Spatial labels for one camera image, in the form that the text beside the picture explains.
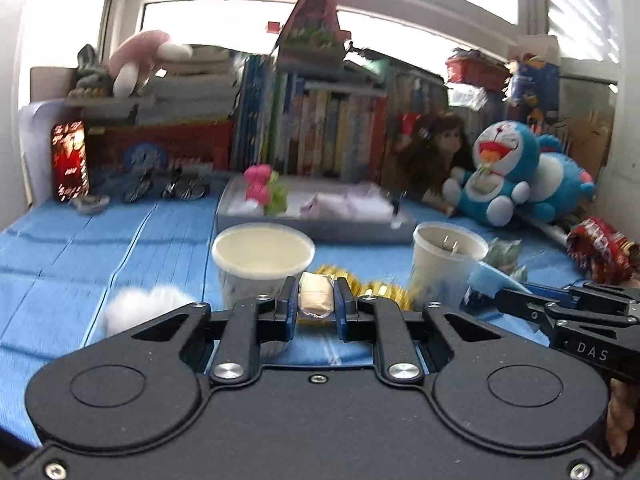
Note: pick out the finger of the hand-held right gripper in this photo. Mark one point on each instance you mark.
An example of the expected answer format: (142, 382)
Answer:
(600, 292)
(520, 302)

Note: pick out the shiny gold pieces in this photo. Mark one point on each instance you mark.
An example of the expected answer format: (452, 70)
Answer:
(375, 290)

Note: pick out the white cardboard box tray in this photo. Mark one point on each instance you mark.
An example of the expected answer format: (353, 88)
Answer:
(320, 230)

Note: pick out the blue packaged toy figure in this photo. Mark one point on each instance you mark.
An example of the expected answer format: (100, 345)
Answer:
(535, 85)

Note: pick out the narrow white paper cup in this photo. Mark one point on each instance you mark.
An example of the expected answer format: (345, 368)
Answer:
(440, 270)

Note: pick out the person's right hand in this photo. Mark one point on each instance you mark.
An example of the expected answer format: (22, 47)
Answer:
(620, 415)

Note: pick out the round blue plush toy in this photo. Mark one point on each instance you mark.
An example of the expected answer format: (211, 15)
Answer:
(562, 180)

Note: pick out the clear plastic bag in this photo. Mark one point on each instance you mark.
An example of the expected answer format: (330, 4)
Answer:
(467, 97)

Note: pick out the small cream packet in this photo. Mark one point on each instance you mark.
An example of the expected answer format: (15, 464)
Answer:
(315, 297)

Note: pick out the miniature house model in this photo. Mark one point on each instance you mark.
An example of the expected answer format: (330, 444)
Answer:
(312, 30)

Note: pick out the grey carabiner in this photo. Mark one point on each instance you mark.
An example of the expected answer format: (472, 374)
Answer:
(90, 204)

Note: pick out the pink plush toy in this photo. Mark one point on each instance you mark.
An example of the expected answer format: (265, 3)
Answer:
(140, 55)

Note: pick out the pale lilac cloth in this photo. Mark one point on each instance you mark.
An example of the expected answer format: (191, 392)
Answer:
(350, 202)

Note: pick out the grey rabbit figurine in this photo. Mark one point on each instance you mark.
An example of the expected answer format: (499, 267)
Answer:
(90, 75)

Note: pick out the row of upright books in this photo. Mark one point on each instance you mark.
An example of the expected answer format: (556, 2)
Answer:
(320, 135)

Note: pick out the white plastic tub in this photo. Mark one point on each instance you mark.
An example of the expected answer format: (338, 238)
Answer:
(260, 260)

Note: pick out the green white wrapper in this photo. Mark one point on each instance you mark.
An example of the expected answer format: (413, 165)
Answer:
(507, 255)

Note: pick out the white stick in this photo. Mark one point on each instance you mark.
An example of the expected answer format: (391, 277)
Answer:
(547, 230)

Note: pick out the red drink can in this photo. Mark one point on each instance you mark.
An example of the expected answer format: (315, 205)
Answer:
(409, 124)

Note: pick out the black bicycle model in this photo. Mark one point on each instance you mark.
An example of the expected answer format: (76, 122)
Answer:
(185, 185)

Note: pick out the red mesh basket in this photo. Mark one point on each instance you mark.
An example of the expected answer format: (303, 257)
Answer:
(475, 72)

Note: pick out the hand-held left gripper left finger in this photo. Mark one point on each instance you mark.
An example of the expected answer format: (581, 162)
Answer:
(290, 307)

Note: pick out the brown haired doll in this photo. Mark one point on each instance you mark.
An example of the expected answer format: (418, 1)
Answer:
(440, 145)

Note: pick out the brown cardboard box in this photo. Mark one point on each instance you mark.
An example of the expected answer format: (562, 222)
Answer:
(590, 137)

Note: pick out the blue cat plush toy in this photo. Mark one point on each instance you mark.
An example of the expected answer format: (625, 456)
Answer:
(500, 170)

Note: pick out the red snack packet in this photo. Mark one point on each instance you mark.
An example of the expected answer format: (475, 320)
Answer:
(600, 250)

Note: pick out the stack of grey books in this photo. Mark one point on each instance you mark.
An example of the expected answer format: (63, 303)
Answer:
(195, 95)

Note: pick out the red plastic crate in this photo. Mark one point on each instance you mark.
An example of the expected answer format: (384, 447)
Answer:
(200, 142)

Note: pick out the pink and green soft toy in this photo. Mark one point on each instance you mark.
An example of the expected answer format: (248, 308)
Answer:
(265, 190)

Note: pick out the white cotton ball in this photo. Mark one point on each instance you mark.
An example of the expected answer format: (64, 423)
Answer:
(142, 310)

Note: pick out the flat lying books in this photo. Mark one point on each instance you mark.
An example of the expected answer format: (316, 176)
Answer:
(350, 87)

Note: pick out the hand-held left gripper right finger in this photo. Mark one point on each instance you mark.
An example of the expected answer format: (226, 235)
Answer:
(342, 310)

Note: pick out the row of thin picture books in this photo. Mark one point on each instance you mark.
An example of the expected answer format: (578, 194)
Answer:
(420, 95)

